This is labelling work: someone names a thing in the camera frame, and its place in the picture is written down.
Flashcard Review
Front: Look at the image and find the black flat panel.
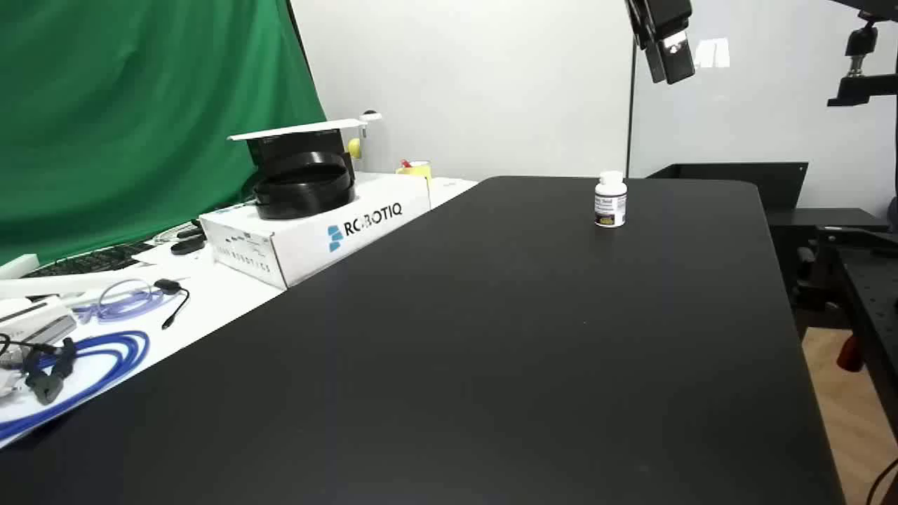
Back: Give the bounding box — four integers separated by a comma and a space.
644, 159, 811, 218

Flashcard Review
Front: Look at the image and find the white flat board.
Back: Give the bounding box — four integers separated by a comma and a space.
226, 110, 385, 146

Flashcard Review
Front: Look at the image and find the white pill bottle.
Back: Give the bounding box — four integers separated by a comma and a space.
592, 167, 627, 233

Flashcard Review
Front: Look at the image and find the black keyboard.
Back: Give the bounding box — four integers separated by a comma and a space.
20, 242, 154, 279

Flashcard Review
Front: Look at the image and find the thin black hanging cable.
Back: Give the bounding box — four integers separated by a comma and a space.
619, 40, 641, 181

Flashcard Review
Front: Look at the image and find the black cable with plug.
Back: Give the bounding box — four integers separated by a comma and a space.
150, 274, 195, 333

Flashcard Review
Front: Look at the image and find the grey flat device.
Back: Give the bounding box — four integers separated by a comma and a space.
0, 293, 79, 347

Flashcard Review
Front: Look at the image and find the small blue cable bundle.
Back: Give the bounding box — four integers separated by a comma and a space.
69, 274, 180, 326

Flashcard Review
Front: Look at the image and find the large blue cable coil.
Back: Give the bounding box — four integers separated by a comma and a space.
0, 327, 154, 448

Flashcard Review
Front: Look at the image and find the yellow and red small object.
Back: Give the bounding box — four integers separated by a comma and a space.
396, 157, 435, 181

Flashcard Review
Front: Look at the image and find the black round ribbed container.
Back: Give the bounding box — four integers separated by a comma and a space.
246, 128, 358, 221

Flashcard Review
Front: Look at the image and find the white Robotiq cardboard box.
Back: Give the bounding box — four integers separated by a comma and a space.
195, 171, 479, 291

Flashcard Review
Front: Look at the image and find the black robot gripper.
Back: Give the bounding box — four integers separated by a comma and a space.
623, 0, 699, 87

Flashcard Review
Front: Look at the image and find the black clamp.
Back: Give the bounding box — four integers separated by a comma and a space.
20, 333, 82, 407

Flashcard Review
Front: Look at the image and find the red knob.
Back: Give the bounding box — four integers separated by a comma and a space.
834, 330, 866, 376

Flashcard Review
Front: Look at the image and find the green screen cloth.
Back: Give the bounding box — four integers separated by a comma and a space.
0, 0, 327, 268

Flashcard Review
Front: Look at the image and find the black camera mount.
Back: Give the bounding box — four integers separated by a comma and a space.
825, 0, 898, 110

